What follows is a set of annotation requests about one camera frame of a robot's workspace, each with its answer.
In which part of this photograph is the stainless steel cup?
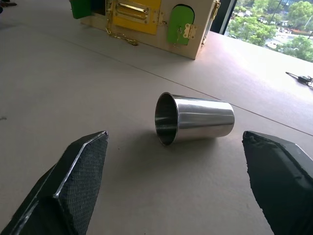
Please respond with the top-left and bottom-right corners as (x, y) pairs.
(154, 92), (235, 147)

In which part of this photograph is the wooden lock box with doors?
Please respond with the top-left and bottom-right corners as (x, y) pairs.
(69, 0), (221, 61)

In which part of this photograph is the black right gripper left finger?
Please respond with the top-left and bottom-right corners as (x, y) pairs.
(0, 130), (109, 235)

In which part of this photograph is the brass chain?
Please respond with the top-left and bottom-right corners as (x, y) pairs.
(105, 18), (139, 47)

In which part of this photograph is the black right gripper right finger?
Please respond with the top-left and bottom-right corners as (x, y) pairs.
(241, 130), (313, 235)

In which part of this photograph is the dark window frame post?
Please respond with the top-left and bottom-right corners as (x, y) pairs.
(209, 0), (238, 36)

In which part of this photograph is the bunch of keys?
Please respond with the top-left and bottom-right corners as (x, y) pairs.
(285, 71), (313, 87)

